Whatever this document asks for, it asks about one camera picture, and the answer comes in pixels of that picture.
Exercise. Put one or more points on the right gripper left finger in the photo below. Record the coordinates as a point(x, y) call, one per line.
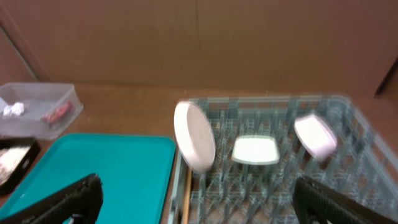
point(80, 202)

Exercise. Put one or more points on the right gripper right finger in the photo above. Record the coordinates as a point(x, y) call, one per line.
point(314, 202)

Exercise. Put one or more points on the pink bowl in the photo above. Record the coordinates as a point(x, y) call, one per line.
point(316, 136)

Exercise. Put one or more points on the red snack wrapper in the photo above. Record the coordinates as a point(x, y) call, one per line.
point(59, 114)

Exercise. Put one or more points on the white bowl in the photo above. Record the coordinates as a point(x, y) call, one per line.
point(255, 150)

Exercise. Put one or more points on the foil ball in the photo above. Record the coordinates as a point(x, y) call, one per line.
point(17, 109)

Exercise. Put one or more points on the pink plate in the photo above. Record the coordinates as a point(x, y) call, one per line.
point(194, 136)

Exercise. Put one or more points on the grey dishwasher rack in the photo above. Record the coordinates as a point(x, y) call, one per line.
point(363, 168)

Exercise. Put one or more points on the teal serving tray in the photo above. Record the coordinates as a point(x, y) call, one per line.
point(134, 171)

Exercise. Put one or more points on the black plastic tray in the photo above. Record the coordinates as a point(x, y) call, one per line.
point(25, 163)

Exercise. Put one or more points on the rice grains pile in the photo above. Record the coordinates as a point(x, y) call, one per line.
point(10, 158)

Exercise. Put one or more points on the clear plastic bin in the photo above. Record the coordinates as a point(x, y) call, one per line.
point(39, 99)

